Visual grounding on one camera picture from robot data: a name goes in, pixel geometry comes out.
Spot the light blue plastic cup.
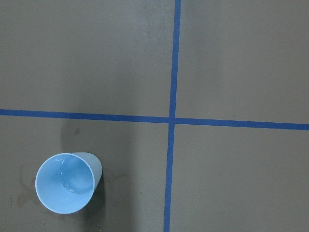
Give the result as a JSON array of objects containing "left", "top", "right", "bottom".
[{"left": 35, "top": 152, "right": 103, "bottom": 214}]

